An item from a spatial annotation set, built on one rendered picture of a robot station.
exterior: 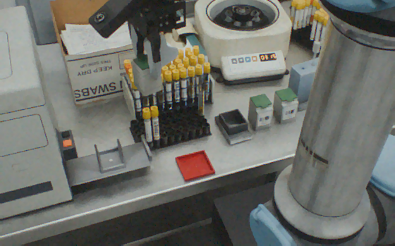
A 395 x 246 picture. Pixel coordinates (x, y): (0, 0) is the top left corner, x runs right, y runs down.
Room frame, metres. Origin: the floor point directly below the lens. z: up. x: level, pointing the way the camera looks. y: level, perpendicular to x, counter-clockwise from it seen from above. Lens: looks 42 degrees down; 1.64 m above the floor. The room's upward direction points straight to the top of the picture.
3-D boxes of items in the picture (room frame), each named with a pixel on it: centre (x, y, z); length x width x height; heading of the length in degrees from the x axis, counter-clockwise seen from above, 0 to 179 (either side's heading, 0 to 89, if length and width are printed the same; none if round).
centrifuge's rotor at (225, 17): (1.15, -0.12, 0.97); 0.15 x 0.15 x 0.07
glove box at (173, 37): (1.11, 0.06, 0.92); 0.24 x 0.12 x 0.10; 20
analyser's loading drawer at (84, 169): (0.66, 0.20, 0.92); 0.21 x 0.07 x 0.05; 110
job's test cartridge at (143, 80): (0.74, 0.10, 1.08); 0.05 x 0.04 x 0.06; 33
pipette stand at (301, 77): (0.93, -0.27, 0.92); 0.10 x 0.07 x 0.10; 117
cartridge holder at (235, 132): (0.81, -0.08, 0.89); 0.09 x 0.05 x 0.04; 22
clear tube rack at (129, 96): (0.91, 0.08, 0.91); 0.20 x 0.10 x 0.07; 110
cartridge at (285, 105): (0.85, -0.20, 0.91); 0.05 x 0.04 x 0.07; 20
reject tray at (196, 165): (0.69, 0.01, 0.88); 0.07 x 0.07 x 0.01; 20
